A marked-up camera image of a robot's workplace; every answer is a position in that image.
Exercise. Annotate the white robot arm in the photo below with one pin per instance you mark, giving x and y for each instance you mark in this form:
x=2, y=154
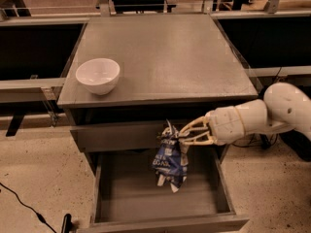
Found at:
x=284, y=107

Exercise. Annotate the open grey middle drawer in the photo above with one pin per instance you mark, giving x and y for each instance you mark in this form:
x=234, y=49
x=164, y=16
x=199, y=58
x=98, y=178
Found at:
x=128, y=200

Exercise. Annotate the grey wooden drawer cabinet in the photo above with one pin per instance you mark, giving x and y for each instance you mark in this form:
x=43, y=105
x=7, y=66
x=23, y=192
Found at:
x=173, y=68

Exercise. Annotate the grey metal rail right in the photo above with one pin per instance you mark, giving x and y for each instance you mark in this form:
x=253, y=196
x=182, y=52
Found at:
x=278, y=71

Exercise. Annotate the white ceramic bowl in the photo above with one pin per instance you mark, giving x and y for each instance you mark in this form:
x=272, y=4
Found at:
x=99, y=76

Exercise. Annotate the blue chip bag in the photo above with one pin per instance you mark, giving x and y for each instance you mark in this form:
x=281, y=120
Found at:
x=171, y=161

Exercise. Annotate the grey metal rail left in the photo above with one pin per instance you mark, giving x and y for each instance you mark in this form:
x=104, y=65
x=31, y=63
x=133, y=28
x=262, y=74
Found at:
x=30, y=90

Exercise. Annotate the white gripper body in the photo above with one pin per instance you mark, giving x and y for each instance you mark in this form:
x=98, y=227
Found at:
x=225, y=125

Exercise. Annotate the grey metal rail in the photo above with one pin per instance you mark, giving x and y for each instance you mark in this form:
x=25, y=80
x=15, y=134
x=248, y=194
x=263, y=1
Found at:
x=30, y=90
x=278, y=71

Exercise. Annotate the grey top drawer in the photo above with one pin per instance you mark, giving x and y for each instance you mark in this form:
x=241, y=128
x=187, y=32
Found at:
x=139, y=135

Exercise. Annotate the black object on floor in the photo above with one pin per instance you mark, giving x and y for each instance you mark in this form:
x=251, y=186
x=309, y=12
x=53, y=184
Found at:
x=66, y=224

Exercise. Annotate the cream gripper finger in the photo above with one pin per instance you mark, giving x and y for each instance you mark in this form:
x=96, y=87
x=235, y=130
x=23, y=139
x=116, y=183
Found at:
x=196, y=138
x=199, y=124

